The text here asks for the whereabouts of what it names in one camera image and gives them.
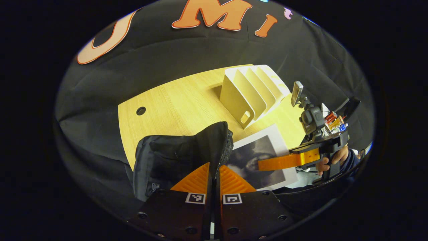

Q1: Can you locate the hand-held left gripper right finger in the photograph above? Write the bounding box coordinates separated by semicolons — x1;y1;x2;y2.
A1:
215;164;295;241

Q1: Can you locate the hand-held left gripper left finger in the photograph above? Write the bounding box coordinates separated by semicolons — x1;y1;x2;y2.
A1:
128;162;212;241

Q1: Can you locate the grey photo cover book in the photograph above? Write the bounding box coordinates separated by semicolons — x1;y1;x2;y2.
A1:
225;124;299;191

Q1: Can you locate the black schoolbag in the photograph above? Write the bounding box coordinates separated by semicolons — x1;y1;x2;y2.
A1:
133;121;234;202

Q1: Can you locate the white bookshelf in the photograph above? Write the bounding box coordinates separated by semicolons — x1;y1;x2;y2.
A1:
219;64;291;130

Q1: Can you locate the black backdrop cloth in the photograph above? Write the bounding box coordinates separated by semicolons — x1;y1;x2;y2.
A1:
53;0;376;221

